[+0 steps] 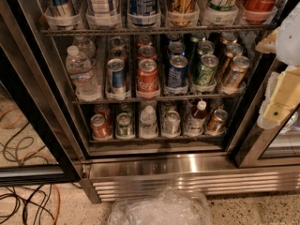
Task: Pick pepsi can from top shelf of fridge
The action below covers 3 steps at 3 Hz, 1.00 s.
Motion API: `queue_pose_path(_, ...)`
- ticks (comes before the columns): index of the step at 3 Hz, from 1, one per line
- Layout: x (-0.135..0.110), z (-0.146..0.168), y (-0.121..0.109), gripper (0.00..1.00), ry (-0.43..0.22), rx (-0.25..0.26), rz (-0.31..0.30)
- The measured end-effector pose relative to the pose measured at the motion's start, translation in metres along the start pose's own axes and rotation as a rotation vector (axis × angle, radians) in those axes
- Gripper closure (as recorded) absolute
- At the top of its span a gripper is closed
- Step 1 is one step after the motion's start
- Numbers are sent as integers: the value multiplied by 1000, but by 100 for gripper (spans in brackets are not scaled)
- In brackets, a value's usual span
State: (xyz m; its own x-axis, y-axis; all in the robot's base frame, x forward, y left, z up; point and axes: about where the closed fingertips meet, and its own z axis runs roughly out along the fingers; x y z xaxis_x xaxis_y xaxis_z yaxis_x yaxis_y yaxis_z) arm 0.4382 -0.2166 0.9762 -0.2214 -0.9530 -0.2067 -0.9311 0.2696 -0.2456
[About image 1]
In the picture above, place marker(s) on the rear clear water bottle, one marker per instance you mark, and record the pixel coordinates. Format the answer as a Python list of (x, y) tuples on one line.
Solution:
[(86, 45)]

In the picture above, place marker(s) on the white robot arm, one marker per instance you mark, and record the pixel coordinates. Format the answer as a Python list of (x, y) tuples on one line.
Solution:
[(288, 39)]

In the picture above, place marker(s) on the clear water bottle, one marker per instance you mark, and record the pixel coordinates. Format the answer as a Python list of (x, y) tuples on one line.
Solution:
[(82, 74), (86, 45)]

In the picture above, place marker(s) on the red bull can top shelf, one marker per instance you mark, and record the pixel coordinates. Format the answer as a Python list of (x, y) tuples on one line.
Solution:
[(63, 13)]

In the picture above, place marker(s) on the bottom red can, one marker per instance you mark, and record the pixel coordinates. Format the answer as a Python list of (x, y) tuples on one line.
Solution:
[(100, 126)]

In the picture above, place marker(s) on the black framed fridge door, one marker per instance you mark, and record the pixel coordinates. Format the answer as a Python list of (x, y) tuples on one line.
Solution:
[(33, 73)]

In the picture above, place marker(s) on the bottom green can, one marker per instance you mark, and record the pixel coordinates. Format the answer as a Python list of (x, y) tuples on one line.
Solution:
[(124, 124)]

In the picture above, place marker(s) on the red coca-cola can top shelf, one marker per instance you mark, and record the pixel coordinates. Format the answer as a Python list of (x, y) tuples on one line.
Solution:
[(257, 11)]

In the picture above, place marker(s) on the front clear water bottle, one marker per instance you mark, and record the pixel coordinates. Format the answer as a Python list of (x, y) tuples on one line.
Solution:
[(82, 74)]

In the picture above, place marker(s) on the blue pepsi can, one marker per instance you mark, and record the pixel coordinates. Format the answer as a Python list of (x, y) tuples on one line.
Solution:
[(143, 12), (177, 71)]

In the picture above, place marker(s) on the front red bull can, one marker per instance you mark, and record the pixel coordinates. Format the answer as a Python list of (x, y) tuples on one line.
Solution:
[(116, 76)]

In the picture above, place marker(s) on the clear plastic bag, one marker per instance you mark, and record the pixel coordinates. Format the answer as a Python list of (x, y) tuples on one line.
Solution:
[(169, 207)]

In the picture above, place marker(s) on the bottom brown drink bottle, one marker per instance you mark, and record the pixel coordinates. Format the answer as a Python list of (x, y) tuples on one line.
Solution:
[(195, 119)]

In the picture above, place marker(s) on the bottom small water bottle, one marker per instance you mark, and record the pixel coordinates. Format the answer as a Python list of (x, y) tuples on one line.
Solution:
[(148, 127)]

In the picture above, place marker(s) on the stainless steel fridge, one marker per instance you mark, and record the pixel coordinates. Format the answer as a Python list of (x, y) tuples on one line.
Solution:
[(232, 164)]

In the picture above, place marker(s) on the bottom gold can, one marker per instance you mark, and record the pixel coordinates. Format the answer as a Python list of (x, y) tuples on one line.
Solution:
[(217, 121)]

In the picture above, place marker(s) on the front red coca-cola can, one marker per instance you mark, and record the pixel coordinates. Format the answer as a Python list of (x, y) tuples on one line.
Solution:
[(147, 76)]

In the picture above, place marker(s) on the front green can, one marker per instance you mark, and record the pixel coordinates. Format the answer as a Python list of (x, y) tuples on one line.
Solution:
[(205, 70)]

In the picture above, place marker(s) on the gold can top shelf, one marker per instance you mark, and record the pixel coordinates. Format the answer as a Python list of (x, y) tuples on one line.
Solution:
[(181, 11)]

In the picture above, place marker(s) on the bottom silver can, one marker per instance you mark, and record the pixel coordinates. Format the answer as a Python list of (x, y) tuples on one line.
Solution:
[(171, 123)]

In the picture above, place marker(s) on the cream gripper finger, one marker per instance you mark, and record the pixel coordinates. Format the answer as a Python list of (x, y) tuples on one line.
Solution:
[(268, 44), (282, 96)]

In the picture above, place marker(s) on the white labelled can top shelf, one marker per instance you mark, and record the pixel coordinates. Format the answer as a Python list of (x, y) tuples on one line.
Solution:
[(103, 13)]

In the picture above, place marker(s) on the front gold can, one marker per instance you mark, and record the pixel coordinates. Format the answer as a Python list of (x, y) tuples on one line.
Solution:
[(235, 72)]

